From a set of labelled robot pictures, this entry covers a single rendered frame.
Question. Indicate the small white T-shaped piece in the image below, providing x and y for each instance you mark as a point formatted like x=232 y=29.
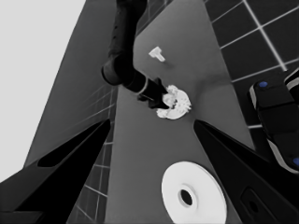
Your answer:
x=155 y=52

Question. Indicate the large thick white disc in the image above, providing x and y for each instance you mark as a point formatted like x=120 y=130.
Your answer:
x=208 y=193

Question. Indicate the white round carrier with pins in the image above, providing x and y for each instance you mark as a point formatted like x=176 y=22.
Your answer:
x=176 y=115

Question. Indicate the small white toothed gear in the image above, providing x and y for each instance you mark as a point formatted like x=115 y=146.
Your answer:
x=176 y=90
x=167 y=99
x=184 y=104
x=161 y=113

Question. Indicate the dark robot body block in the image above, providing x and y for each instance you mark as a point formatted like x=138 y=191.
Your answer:
x=274 y=105

